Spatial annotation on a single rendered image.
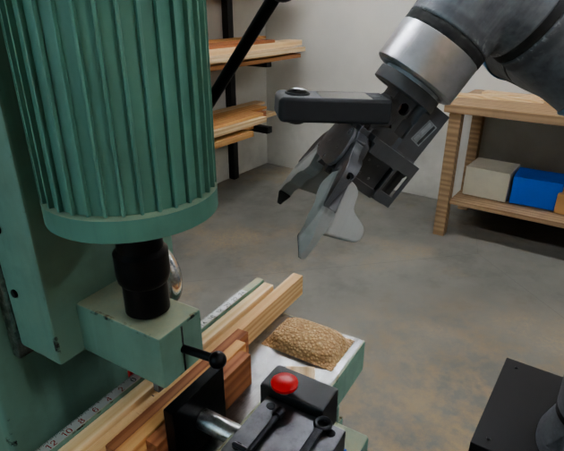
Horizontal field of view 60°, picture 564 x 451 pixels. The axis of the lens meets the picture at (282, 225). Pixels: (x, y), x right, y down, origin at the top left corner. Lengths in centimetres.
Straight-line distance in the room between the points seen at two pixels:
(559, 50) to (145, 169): 39
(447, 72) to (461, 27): 4
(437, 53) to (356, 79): 358
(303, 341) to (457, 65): 46
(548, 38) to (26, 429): 79
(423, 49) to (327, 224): 18
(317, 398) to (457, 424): 149
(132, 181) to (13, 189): 16
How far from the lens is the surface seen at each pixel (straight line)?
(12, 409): 79
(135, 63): 43
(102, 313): 62
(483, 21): 52
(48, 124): 46
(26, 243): 60
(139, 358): 60
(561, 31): 55
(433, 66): 50
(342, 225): 49
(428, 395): 211
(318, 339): 78
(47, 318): 64
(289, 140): 451
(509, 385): 129
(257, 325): 81
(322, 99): 50
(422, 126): 54
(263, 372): 76
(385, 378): 215
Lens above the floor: 140
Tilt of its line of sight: 24 degrees down
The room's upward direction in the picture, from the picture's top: straight up
